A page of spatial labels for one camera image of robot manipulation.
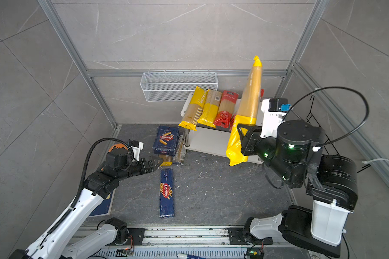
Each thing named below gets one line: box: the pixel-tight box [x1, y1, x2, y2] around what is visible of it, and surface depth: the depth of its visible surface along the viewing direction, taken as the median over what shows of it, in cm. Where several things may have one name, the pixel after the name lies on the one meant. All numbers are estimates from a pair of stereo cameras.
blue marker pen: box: [176, 253, 209, 259], surface depth 69 cm
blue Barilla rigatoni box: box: [152, 125, 179, 156], surface depth 103 cm
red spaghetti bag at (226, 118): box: [213, 90, 239, 131], surface depth 80 cm
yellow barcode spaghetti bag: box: [197, 89, 223, 128], surface depth 78 cm
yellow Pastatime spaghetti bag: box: [178, 86, 209, 132], surface depth 78 cm
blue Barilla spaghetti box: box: [159, 167, 174, 218], surface depth 85 cm
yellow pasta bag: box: [225, 56, 263, 167], surface depth 43 cm
